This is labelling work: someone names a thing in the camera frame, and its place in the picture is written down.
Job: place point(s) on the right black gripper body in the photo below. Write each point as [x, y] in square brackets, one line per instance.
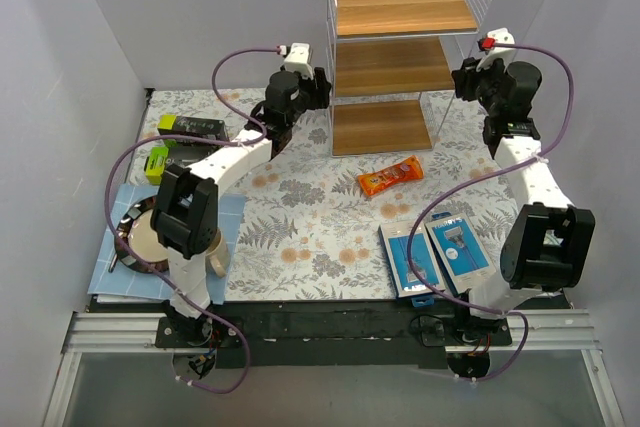
[466, 80]

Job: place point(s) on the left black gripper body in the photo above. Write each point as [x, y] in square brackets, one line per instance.
[320, 87]

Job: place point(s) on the black green razor box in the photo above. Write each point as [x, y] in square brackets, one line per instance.
[162, 156]
[213, 129]

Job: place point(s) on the orange BIC razor pack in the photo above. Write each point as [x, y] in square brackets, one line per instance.
[407, 170]

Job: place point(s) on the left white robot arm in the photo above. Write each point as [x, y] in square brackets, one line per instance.
[185, 217]

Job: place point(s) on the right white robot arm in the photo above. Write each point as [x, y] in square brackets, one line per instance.
[547, 246]

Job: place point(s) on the floral table mat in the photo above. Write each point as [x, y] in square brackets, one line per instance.
[309, 232]

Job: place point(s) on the blue Harry's razor box right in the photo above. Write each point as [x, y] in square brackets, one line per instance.
[464, 258]

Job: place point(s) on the blue harry's razor box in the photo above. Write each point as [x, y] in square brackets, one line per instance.
[400, 253]
[464, 258]

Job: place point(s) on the blue Harry's razor box left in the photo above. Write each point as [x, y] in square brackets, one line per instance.
[400, 253]

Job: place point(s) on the beige ceramic mug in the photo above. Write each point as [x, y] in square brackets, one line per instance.
[218, 257]

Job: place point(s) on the dark rimmed ceramic plate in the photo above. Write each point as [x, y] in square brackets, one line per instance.
[135, 230]

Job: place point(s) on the dark fork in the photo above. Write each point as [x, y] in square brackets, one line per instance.
[113, 263]

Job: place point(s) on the blue checked cloth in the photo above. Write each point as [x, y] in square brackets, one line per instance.
[124, 282]

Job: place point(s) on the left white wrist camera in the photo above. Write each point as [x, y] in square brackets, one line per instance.
[297, 59]

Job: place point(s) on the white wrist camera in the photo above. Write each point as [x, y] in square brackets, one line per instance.
[297, 59]
[496, 44]

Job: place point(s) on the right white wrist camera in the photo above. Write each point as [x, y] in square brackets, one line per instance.
[496, 44]

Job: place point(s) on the white wire wooden shelf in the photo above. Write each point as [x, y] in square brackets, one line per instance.
[391, 64]

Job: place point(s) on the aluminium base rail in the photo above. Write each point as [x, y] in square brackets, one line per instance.
[549, 330]

